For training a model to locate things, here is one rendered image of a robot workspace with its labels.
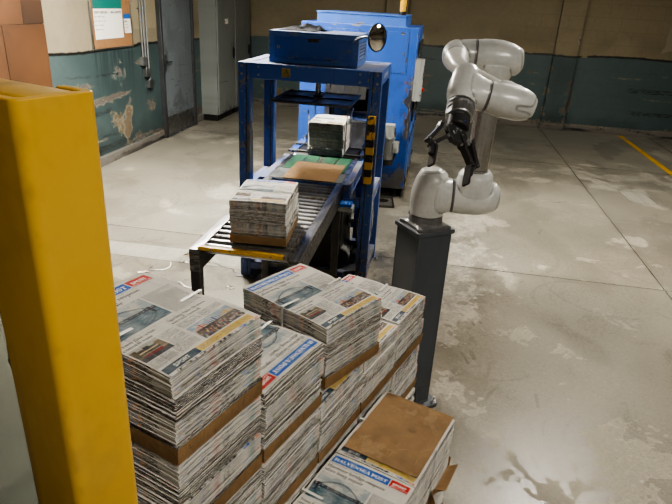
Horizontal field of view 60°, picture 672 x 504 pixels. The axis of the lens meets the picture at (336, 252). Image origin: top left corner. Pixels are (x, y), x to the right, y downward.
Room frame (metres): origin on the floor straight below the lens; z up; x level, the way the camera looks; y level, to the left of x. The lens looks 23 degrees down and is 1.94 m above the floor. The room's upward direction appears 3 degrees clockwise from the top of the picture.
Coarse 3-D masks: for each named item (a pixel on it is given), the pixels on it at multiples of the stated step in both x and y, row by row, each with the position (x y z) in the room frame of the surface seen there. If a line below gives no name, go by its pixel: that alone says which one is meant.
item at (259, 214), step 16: (240, 192) 2.79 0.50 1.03; (256, 192) 2.81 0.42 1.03; (240, 208) 2.67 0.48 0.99; (256, 208) 2.66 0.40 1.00; (272, 208) 2.66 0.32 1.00; (288, 208) 2.74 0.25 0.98; (240, 224) 2.66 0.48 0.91; (256, 224) 2.66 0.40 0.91; (272, 224) 2.65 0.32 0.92; (288, 224) 2.70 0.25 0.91
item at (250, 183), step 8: (248, 184) 2.93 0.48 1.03; (256, 184) 2.94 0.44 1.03; (264, 184) 2.95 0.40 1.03; (272, 184) 2.95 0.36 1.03; (280, 184) 2.96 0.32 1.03; (288, 184) 2.96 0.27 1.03; (296, 184) 2.97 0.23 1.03; (296, 192) 2.97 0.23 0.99; (296, 200) 2.96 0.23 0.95; (296, 208) 2.94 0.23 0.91; (296, 216) 2.98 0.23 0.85
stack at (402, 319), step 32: (384, 288) 2.21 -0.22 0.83; (384, 320) 1.95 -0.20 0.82; (416, 320) 2.10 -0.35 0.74; (384, 352) 1.80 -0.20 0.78; (416, 352) 2.14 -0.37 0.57; (352, 384) 1.58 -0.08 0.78; (320, 416) 1.40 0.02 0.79; (288, 448) 1.25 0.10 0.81; (320, 448) 1.42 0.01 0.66; (288, 480) 1.26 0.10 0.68
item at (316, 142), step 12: (312, 120) 4.66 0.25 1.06; (324, 120) 4.69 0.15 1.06; (336, 120) 4.72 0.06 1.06; (348, 120) 4.84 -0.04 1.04; (312, 132) 4.60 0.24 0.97; (324, 132) 4.59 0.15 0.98; (336, 132) 4.57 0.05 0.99; (348, 132) 4.85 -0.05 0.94; (312, 144) 4.61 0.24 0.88; (324, 144) 4.59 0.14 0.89; (336, 144) 4.57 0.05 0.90; (348, 144) 4.87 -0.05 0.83
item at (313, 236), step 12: (336, 192) 3.61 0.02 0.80; (324, 204) 3.36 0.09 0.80; (336, 204) 3.54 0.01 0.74; (324, 216) 3.14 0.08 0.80; (312, 228) 2.94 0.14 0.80; (324, 228) 3.14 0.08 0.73; (312, 240) 2.80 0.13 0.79; (300, 252) 2.61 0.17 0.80; (312, 252) 2.82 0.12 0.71; (288, 264) 2.50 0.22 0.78
